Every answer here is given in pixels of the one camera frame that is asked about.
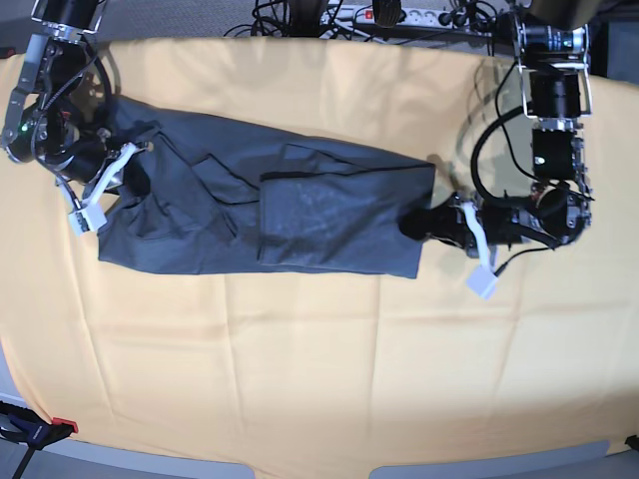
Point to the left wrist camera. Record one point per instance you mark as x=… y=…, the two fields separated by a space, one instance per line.
x=482 y=281

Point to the yellow table cloth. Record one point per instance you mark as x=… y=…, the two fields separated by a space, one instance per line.
x=332 y=375

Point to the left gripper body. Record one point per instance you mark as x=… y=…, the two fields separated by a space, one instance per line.
x=502 y=226

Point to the blue-grey T-shirt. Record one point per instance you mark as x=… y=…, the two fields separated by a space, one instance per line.
x=224 y=196

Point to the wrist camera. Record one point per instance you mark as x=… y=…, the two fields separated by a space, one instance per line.
x=482 y=281
x=90 y=218

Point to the blue red table clamp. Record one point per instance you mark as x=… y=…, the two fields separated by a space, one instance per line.
x=23 y=426

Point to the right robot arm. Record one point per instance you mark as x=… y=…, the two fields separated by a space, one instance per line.
x=42 y=123

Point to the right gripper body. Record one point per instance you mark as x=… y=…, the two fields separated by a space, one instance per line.
x=86 y=160

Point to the white power strip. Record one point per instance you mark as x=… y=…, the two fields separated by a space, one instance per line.
x=412 y=22

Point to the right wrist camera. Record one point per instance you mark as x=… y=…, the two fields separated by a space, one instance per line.
x=90 y=218

